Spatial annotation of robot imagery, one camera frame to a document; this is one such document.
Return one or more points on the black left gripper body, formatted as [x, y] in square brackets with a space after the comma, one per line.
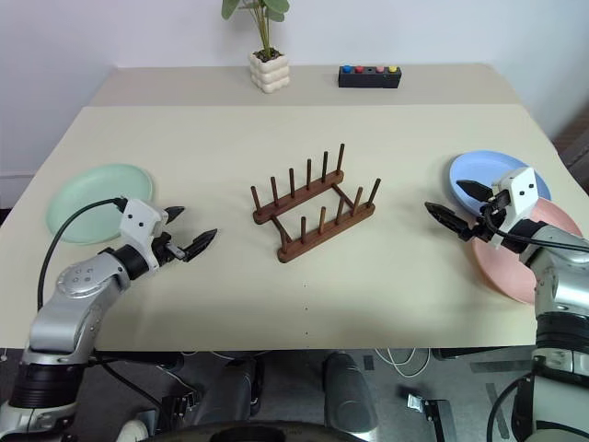
[169, 251]

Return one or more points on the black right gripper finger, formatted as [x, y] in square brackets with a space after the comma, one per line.
[448, 216]
[476, 190]

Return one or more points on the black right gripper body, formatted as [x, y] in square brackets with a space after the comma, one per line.
[492, 216]

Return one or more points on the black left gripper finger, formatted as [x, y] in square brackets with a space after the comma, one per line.
[176, 213]
[201, 243]

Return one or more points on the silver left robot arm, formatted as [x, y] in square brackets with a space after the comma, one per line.
[69, 304]

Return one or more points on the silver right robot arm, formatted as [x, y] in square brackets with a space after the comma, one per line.
[561, 294]

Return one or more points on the wooden dish rack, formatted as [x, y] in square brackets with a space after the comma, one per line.
[322, 237]

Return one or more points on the blue plate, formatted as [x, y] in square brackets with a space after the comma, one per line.
[478, 170]

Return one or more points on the pink-red plate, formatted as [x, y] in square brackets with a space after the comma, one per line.
[501, 271]

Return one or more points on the green plate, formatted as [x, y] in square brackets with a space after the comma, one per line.
[92, 198]

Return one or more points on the dark rounded shape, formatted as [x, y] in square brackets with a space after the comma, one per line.
[244, 387]
[349, 391]

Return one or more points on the black button box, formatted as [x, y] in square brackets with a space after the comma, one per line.
[368, 81]

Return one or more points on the cream bubble plant pot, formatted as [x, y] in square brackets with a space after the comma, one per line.
[269, 73]

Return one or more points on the green leafy plant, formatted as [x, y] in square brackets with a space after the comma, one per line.
[262, 18]

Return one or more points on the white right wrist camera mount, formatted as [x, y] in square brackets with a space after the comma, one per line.
[520, 193]

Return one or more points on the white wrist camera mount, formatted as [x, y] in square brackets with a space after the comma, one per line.
[520, 193]
[138, 221]

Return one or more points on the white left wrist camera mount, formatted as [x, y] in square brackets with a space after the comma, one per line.
[138, 221]

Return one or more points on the black metal bracket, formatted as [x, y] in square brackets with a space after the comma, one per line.
[432, 414]

